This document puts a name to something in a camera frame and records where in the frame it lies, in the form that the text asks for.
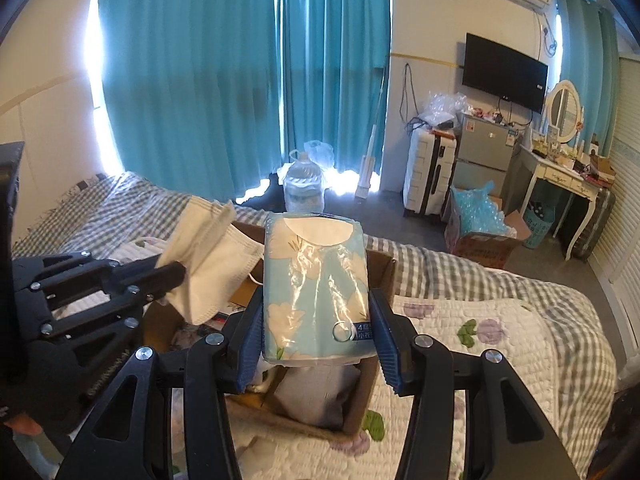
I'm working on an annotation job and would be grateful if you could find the floral tissue pouch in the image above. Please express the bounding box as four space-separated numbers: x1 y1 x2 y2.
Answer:
169 311 232 351

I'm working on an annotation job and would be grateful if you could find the light blue tissue pack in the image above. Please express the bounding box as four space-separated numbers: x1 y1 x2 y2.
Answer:
262 212 375 365

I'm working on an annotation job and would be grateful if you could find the grey white soft cloth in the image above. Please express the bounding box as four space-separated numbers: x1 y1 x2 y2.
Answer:
273 365 360 430

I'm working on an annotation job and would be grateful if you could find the operator hand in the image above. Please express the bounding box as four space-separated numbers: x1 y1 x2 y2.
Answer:
4 413 42 437

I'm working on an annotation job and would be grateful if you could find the brown cardboard box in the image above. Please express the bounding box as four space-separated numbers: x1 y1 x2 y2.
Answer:
142 221 397 441

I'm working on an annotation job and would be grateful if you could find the grey checked bedsheet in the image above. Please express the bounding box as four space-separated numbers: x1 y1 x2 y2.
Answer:
12 172 617 479

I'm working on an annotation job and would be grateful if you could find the white floral quilt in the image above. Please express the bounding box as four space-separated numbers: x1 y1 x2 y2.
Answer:
49 236 566 480

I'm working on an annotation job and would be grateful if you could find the large water bottle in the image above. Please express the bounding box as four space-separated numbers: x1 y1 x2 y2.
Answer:
283 150 324 214

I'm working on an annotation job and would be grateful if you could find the white wardrobe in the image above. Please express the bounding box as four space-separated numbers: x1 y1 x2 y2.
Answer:
589 53 639 361

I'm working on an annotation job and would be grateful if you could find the box with blue bags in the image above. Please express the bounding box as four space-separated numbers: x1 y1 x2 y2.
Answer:
445 182 532 270

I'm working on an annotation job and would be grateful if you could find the teal waste basket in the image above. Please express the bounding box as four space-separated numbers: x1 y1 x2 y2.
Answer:
523 202 555 249

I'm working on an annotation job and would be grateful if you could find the white floor mop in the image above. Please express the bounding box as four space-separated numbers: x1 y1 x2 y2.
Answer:
355 67 388 200

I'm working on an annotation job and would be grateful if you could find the teal curtain left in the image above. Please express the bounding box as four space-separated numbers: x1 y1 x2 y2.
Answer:
98 0 392 200

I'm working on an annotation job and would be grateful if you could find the teal curtain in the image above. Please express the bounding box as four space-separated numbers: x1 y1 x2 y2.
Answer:
555 0 620 156
98 0 392 200

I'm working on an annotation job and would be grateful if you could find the white dressing table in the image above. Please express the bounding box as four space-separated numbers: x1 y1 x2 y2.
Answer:
502 145 615 261

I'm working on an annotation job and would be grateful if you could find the grey mini fridge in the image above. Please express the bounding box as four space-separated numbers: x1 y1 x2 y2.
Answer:
452 114 518 197

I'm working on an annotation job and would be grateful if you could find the white suitcase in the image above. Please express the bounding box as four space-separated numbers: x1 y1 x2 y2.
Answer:
402 128 457 216

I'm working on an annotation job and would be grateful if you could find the clear plastic bag pile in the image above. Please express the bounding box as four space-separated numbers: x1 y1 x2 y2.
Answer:
420 92 473 129

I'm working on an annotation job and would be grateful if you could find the white oval vanity mirror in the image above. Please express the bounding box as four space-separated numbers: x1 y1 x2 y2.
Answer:
544 79 584 144

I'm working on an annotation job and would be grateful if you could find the teal curtain right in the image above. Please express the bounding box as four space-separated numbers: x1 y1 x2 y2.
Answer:
555 0 620 156

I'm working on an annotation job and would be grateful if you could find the black wall television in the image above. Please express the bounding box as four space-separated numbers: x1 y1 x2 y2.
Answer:
462 34 548 113

